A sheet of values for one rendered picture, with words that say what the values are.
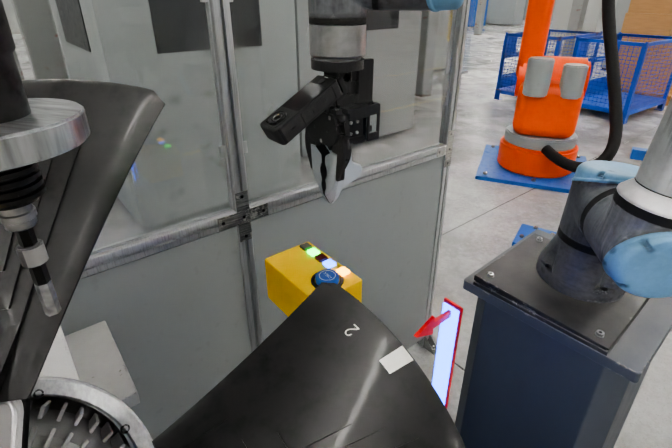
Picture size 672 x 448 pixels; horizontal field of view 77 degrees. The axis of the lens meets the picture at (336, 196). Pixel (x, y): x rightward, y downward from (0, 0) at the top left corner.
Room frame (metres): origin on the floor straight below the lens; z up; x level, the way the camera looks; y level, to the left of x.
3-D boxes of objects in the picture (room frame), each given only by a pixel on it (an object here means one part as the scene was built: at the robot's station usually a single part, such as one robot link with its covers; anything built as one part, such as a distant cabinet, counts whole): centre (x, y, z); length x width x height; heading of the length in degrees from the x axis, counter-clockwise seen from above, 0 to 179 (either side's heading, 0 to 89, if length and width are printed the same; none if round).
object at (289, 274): (0.62, 0.04, 1.02); 0.16 x 0.10 x 0.11; 39
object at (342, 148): (0.57, 0.00, 1.31); 0.05 x 0.02 x 0.09; 39
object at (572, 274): (0.67, -0.47, 1.07); 0.15 x 0.15 x 0.10
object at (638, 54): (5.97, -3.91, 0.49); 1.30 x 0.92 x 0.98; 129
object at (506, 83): (6.74, -3.23, 0.49); 1.27 x 0.88 x 0.98; 129
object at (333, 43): (0.60, 0.00, 1.45); 0.08 x 0.08 x 0.05
